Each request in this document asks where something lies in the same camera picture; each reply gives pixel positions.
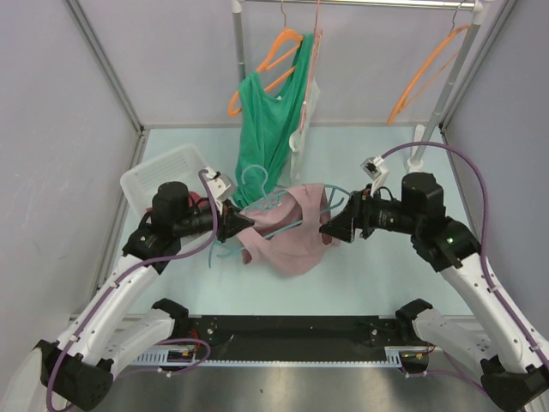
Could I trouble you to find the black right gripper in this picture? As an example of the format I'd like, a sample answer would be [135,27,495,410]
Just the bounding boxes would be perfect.
[319,184,420,243]

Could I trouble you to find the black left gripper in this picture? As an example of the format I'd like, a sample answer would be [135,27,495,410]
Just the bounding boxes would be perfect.
[173,198,254,242]

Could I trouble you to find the teal plastic hanger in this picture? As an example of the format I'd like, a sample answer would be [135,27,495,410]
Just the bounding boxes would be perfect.
[208,164,350,269]

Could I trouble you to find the pink tank top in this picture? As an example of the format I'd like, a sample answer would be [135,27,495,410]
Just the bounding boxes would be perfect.
[237,184,340,276]

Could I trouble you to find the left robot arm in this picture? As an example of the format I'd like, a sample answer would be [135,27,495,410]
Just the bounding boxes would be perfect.
[36,170,252,411]

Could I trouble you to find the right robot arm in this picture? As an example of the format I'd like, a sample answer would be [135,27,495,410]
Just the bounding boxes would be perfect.
[320,173,548,411]

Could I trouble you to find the green tank top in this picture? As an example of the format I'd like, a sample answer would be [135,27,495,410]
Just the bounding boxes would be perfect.
[232,33,315,209]

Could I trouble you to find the empty orange hanger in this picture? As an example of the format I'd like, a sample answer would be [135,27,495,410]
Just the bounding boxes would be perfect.
[386,1,470,125]

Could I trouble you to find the red garment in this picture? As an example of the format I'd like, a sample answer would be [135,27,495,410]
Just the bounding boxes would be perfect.
[146,191,208,212]

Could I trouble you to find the white plastic laundry basket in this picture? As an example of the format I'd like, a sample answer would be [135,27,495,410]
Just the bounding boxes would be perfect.
[120,144,209,218]

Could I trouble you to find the white camisole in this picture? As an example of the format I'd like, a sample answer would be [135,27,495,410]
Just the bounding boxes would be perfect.
[278,77,321,186]

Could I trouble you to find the white garment rack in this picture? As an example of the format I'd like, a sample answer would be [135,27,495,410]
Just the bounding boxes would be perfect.
[230,1,494,171]

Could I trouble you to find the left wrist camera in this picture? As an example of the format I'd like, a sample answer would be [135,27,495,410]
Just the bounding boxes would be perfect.
[204,167,236,214]

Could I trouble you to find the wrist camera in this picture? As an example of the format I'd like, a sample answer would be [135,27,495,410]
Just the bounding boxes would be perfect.
[360,156,389,195]
[204,167,236,214]

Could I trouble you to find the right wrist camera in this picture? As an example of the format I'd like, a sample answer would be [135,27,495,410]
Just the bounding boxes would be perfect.
[360,156,389,195]

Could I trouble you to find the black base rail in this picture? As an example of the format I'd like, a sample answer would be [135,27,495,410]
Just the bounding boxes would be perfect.
[171,315,430,362]

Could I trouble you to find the white cable duct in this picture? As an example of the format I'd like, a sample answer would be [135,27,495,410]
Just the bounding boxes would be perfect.
[128,346,430,368]

